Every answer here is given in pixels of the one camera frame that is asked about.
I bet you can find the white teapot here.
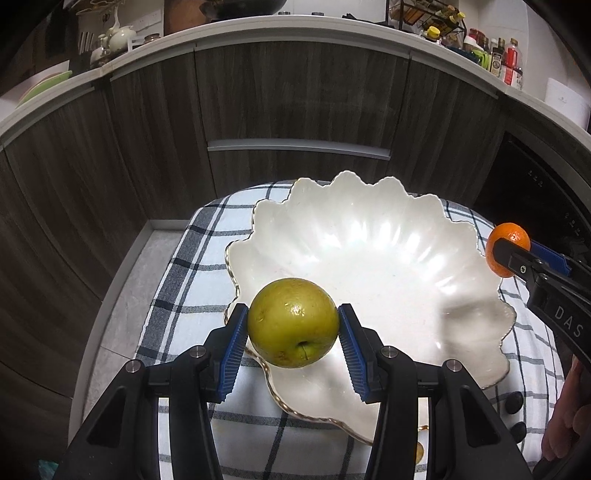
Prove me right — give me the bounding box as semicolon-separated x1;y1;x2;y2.
107;25;138;51

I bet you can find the white kitchen countertop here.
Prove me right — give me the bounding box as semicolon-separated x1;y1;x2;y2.
0;18;591;144

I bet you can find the green apple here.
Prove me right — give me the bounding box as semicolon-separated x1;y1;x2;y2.
247;278;339;369

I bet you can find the green basin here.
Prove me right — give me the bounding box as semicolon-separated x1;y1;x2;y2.
18;69;74;104

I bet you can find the orange mandarin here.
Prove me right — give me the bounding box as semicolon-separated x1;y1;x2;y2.
485;222;532;278

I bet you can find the red plastic bottle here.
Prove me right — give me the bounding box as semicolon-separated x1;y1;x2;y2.
503;38;524;89

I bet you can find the dark sauce bottle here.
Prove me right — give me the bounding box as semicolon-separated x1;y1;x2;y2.
489;39;506;77

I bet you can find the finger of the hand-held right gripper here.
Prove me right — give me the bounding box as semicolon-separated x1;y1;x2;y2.
530;239;591;278
492;233;555;296

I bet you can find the wooden cutting board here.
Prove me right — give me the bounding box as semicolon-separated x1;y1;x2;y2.
164;0;218;35

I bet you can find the dark wood base cabinet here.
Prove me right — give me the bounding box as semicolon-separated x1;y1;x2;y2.
0;44;591;444

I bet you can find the grey drawer handle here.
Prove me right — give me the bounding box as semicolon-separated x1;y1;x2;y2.
208;138;393;161

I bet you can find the black built-in dishwasher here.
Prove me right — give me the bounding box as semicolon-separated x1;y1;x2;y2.
475;131;591;278

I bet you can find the person's right hand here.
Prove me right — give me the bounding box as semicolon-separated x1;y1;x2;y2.
541;357;591;462

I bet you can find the green pitcher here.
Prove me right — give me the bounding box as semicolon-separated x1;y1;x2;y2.
468;44;491;70

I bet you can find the black wok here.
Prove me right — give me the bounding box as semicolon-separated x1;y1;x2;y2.
217;0;288;20

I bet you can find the dark knife block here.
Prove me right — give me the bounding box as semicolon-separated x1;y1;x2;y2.
78;18;100;54

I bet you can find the gold hanging rack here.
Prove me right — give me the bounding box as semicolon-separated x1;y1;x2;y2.
76;0;127;19

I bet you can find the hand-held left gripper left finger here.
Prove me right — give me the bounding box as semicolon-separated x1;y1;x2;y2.
55;304;250;480

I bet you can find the black wire spice rack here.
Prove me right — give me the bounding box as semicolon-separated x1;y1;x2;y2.
388;0;467;40

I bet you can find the white black checked tablecloth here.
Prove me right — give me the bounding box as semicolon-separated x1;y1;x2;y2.
134;180;566;480

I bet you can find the white scalloped bowl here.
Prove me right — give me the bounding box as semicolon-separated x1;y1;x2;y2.
225;170;518;446

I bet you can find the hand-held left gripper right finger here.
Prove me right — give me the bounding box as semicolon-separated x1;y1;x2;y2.
337;304;532;480

